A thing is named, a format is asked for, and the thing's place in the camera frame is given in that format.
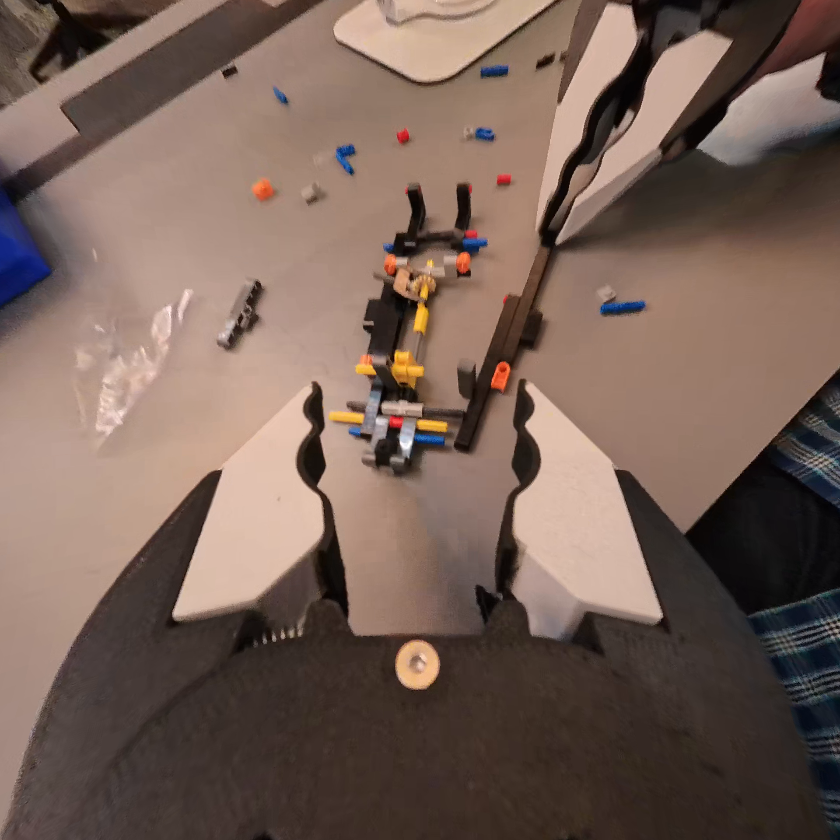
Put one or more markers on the orange lego connector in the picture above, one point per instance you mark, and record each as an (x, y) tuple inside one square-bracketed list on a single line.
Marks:
[(262, 189)]

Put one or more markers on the grey lego beam with connector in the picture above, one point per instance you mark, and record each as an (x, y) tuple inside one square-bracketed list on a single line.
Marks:
[(239, 315)]

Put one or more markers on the white rounded flat base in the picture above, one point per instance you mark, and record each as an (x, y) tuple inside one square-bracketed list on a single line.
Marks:
[(433, 49)]

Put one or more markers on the long black lego beam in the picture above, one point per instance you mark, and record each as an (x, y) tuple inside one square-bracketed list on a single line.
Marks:
[(508, 328)]

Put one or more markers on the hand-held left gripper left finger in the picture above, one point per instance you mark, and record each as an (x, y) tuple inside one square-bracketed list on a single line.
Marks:
[(262, 525)]

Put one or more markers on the small grey lego plate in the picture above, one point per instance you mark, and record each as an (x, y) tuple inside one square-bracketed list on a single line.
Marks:
[(606, 292)]

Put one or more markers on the person's trousers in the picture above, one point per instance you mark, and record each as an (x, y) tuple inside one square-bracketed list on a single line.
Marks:
[(754, 544)]

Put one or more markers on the grey lego connector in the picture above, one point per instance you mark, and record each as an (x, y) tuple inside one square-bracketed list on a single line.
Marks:
[(312, 191)]

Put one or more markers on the person's right hand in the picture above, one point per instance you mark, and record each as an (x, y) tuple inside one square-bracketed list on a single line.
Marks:
[(810, 29)]

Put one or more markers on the lego chassis assembly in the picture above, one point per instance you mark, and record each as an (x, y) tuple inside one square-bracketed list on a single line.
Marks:
[(387, 328)]

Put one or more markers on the person's plaid shirt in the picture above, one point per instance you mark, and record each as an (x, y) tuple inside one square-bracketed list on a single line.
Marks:
[(807, 656)]

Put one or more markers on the small blue lego piece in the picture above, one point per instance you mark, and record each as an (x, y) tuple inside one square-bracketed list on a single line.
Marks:
[(485, 134)]

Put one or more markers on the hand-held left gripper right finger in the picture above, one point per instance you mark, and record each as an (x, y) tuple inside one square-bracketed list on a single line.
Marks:
[(577, 525)]

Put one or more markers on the blue box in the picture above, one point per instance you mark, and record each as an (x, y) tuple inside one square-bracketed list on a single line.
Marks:
[(19, 249)]

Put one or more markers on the black chair base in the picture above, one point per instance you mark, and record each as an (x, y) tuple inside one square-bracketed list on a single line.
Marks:
[(72, 39)]

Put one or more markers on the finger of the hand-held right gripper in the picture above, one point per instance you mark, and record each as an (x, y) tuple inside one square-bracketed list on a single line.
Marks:
[(584, 85), (630, 151)]

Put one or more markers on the clear plastic bag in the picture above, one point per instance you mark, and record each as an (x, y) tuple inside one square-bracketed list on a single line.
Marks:
[(131, 361)]

